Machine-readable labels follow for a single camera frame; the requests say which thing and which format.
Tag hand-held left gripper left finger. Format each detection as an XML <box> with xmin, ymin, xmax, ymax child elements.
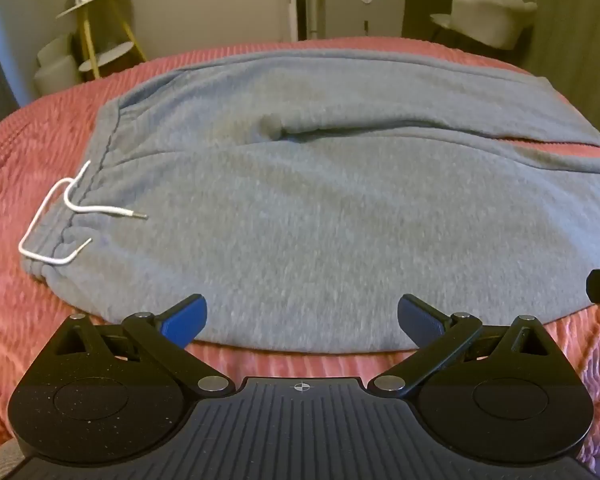
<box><xmin>54</xmin><ymin>293</ymin><xmax>236</xmax><ymax>397</ymax></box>

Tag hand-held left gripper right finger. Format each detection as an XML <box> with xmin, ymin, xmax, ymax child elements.
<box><xmin>371</xmin><ymin>294</ymin><xmax>552</xmax><ymax>399</ymax></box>

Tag grey sweat pants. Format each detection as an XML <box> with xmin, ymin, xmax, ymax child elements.
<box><xmin>19</xmin><ymin>49</ymin><xmax>600</xmax><ymax>357</ymax></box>

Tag pink ribbed blanket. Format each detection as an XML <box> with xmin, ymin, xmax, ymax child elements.
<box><xmin>0</xmin><ymin>35</ymin><xmax>600</xmax><ymax>480</ymax></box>

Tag gold tiered side table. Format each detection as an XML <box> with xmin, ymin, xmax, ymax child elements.
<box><xmin>55</xmin><ymin>0</ymin><xmax>148</xmax><ymax>80</ymax></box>

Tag grey small cabinet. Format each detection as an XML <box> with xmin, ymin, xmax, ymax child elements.
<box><xmin>316</xmin><ymin>0</ymin><xmax>407</xmax><ymax>40</ymax></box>

